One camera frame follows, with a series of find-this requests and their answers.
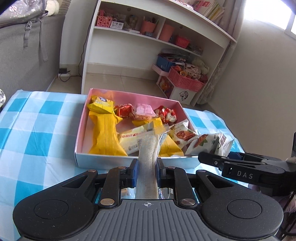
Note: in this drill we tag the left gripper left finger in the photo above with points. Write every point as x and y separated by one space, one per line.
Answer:
110 185

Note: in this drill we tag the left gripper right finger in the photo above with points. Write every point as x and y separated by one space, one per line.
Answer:
178 180

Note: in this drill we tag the clear rice cracker pack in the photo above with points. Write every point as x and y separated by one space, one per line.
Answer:
149 148

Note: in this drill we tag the long yellow snack pack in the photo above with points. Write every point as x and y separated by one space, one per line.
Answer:
105 140

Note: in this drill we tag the pale yellow cake pack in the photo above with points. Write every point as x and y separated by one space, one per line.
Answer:
130 140

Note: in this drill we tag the white nut snack bag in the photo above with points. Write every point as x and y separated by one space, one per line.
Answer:
181 134

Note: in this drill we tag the red candy pack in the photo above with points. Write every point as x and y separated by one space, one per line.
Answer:
167 115

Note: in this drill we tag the pink cracker pack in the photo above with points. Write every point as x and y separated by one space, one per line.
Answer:
143 112

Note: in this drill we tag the yellow biscuit pack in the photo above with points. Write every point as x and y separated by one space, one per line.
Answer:
101 105

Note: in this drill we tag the red orange wrapper snack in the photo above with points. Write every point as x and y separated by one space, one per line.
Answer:
124 111

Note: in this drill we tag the white storage box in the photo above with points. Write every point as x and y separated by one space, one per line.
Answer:
172 92

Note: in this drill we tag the blue checkered tablecloth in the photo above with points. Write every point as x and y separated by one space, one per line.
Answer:
45 139

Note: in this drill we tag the red plastic basket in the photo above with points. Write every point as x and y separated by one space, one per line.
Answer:
184 82

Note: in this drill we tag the blue storage box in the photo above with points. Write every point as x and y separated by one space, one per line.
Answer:
164 64

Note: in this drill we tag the small red shelf basket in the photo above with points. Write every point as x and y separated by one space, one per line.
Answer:
181 41

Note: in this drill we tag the white bookshelf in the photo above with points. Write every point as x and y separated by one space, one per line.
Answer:
123 53

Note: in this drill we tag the grey sofa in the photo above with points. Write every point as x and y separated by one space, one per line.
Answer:
33 67

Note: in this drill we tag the pink cup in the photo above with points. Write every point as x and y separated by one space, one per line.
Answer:
166 32

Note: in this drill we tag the orange pen cup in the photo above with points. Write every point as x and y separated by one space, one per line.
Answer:
147 27

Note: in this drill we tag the pink lattice pen basket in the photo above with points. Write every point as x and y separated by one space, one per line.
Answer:
104 21

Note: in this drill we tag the stack of books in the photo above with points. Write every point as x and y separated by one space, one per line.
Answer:
210 9

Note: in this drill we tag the white plush toy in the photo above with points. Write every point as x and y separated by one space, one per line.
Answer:
53 7

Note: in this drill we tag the silver grey backpack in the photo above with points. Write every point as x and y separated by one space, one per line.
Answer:
26 12

